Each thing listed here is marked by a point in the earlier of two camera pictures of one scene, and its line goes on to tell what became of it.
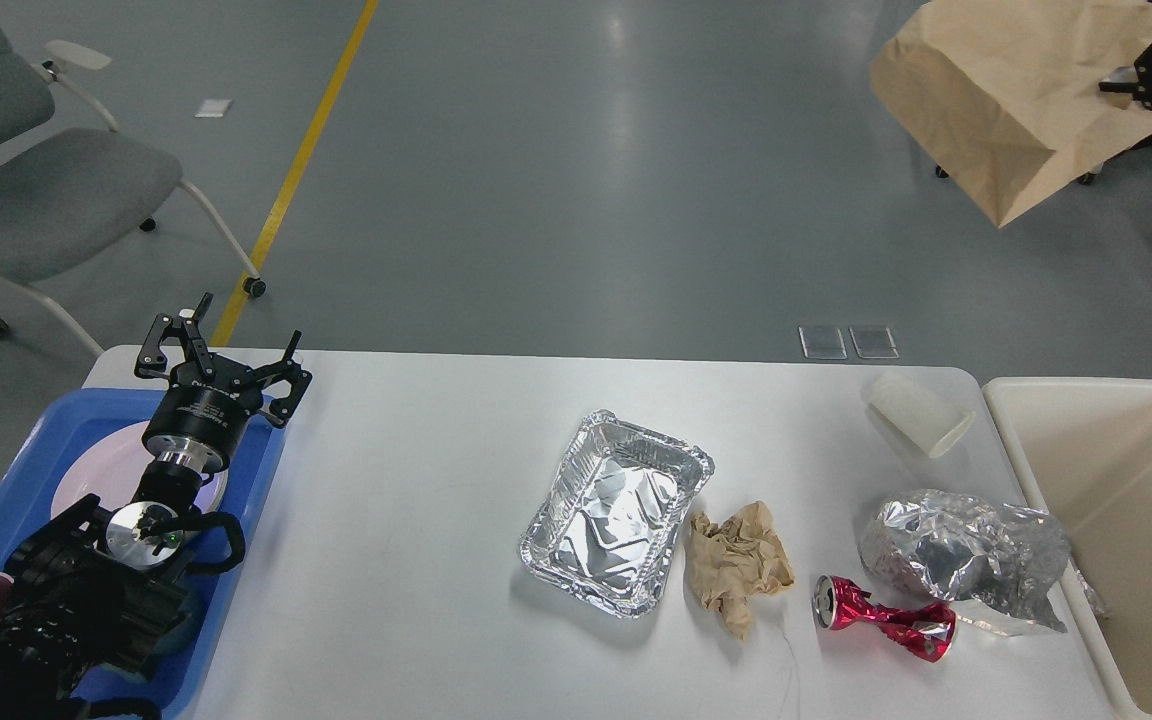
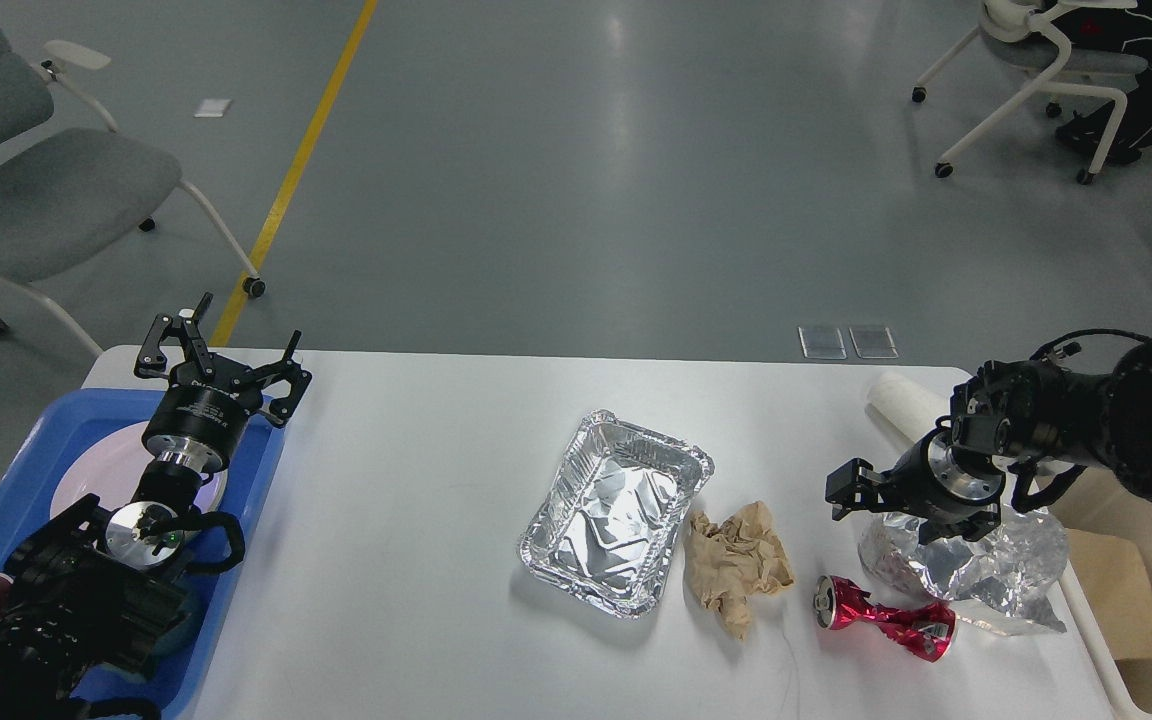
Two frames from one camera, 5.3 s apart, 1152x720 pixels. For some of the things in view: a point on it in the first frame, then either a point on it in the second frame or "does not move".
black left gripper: (210, 399) does not move
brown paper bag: (1010, 90) → (1113, 580)
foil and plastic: (998, 564) does not move
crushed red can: (926, 630) does not move
